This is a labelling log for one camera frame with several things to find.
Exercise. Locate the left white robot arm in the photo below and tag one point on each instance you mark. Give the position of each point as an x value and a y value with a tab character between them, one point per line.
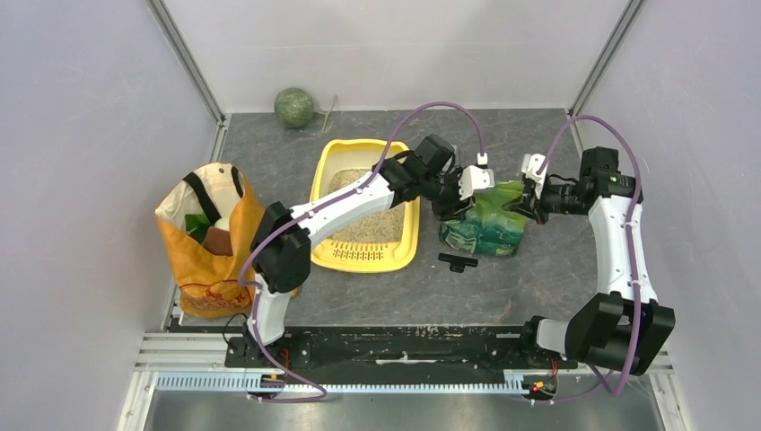
282	246

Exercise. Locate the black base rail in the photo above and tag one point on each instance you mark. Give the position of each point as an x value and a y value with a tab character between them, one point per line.
404	355

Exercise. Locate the green litter bag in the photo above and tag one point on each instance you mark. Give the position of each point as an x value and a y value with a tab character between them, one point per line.
487	228

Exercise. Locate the black bag clip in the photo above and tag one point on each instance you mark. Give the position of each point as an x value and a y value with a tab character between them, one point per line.
458	264

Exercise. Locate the yellow litter box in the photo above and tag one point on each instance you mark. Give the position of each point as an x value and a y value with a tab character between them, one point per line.
382	242

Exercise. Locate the orange shopping bag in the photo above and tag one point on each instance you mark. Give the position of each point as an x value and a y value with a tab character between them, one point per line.
207	223

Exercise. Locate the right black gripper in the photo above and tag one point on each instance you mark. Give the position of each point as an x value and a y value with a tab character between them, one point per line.
529	205

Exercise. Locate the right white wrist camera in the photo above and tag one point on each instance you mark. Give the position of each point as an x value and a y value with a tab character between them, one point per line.
533	169

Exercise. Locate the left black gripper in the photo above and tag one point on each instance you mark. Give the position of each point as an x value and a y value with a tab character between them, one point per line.
454	206

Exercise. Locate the green round ball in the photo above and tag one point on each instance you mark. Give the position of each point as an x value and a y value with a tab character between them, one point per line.
294	107

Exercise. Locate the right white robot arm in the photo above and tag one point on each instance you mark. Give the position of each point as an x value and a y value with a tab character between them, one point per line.
624	316

